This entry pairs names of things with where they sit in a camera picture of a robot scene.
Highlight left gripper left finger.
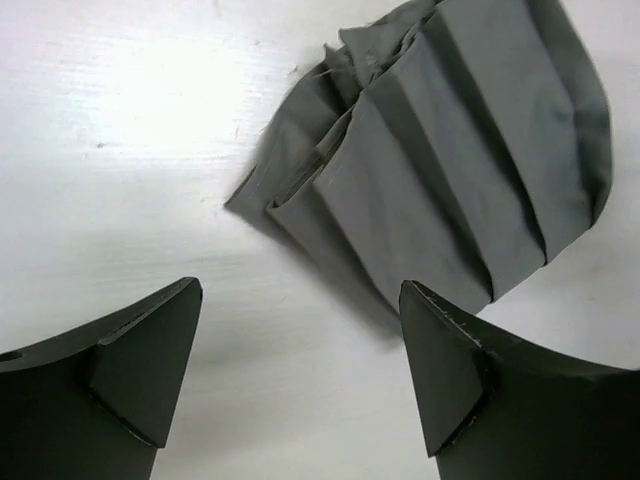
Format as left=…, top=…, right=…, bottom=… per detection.
left=1, top=277, right=202, bottom=479

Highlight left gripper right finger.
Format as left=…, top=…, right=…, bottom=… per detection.
left=399, top=281, right=639, bottom=480

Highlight grey pleated skirt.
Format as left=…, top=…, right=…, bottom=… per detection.
left=226, top=1, right=613, bottom=332

